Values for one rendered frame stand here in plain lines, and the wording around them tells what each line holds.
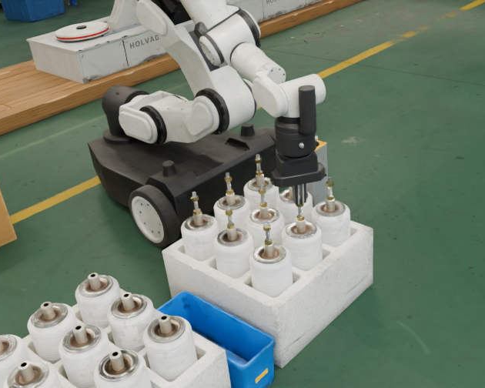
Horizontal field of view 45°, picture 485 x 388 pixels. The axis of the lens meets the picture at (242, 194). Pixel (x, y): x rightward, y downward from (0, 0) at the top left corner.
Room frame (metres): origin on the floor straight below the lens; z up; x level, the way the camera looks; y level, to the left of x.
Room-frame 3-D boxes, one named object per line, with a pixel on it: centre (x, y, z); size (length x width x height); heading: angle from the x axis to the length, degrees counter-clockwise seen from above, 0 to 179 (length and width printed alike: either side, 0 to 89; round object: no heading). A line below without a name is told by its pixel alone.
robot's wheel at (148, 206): (1.58, 0.28, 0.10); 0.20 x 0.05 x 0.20; 41
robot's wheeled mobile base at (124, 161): (1.94, 0.25, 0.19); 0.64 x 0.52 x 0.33; 41
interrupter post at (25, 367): (0.80, 0.43, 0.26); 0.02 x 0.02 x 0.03
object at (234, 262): (1.18, 0.04, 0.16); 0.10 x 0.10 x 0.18
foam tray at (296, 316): (1.26, -0.05, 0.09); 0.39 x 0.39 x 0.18; 44
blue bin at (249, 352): (1.03, 0.11, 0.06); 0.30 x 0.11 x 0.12; 44
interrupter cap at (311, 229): (1.17, -0.13, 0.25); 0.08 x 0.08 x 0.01
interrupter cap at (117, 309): (0.96, 0.26, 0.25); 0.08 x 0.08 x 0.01
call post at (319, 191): (1.51, -0.21, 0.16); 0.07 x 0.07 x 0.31; 44
